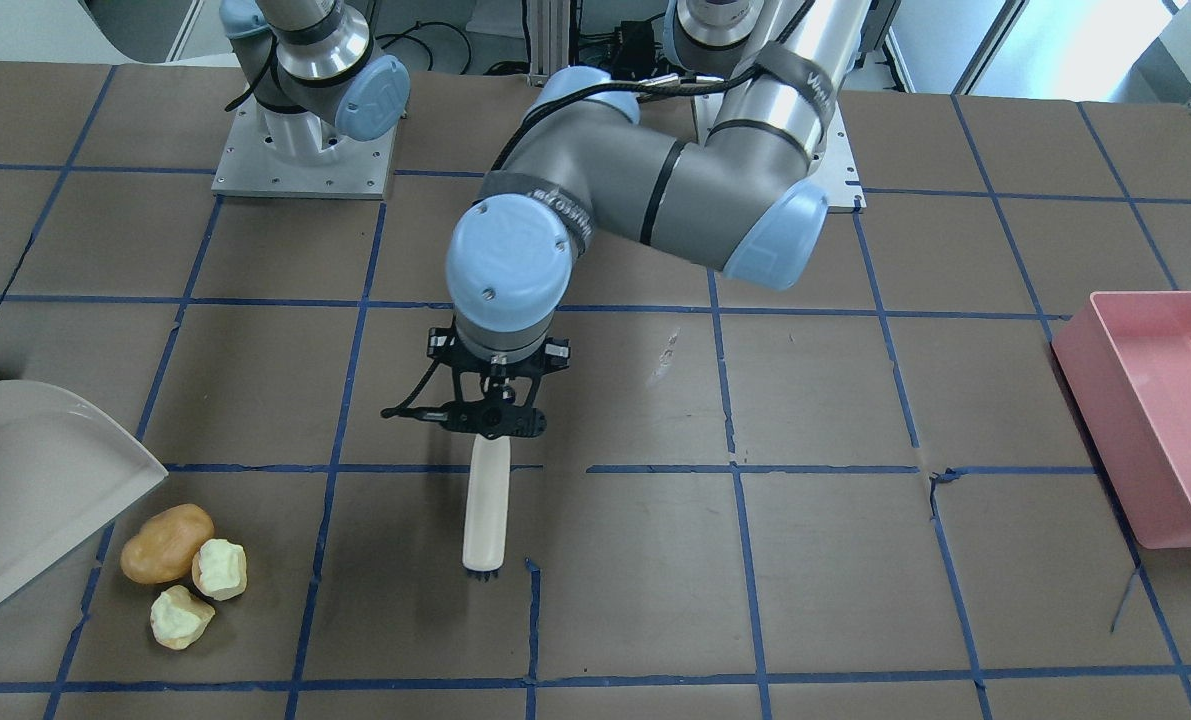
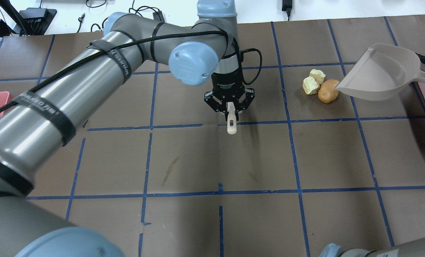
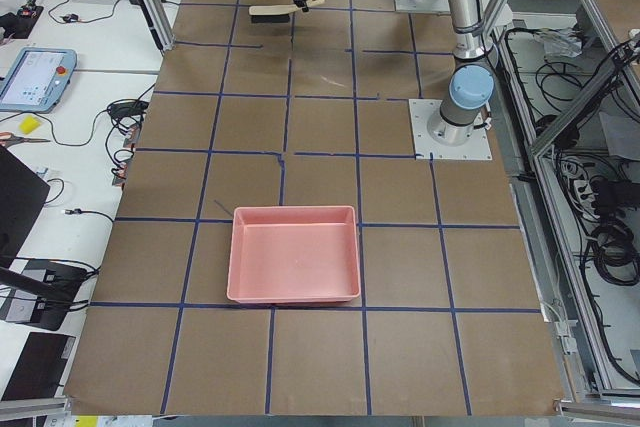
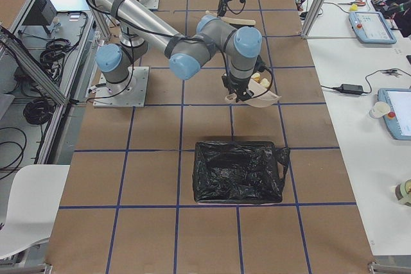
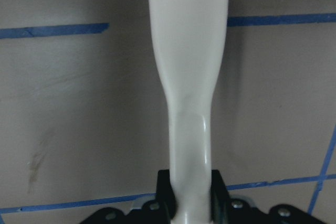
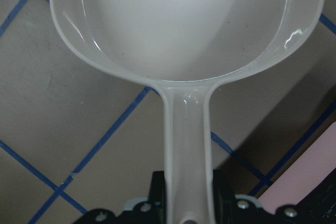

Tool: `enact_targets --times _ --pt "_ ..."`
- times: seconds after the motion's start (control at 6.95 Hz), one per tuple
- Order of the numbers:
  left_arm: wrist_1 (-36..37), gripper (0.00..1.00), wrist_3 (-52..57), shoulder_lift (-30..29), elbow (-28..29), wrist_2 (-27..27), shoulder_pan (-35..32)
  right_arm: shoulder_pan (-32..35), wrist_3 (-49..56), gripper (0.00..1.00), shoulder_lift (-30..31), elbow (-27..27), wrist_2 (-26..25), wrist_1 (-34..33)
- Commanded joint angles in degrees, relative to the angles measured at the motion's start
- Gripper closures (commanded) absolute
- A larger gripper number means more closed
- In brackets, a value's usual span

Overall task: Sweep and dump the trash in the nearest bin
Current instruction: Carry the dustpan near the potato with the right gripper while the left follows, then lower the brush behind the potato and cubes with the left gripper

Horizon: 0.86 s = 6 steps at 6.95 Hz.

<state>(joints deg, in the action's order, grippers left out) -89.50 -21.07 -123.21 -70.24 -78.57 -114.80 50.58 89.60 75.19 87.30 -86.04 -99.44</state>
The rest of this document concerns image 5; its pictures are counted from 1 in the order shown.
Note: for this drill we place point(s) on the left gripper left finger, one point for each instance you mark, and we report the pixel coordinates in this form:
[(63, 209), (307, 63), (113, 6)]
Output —
[(166, 196)]

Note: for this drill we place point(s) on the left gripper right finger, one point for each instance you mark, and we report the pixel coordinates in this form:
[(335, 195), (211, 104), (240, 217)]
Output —
[(220, 199)]

